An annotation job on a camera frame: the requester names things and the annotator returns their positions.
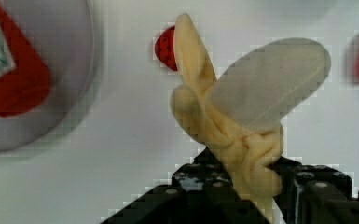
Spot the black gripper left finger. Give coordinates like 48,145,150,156
101,149,269,224

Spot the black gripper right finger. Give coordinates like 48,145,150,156
269,157,359,224

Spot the peeled toy banana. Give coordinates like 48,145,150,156
171,14,331,222

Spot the toy strawberry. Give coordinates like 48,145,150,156
154,26,177,71

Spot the grey oval plate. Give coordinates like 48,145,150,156
0,0,94,153

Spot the red ketchup bottle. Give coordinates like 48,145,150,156
0,7,51,118

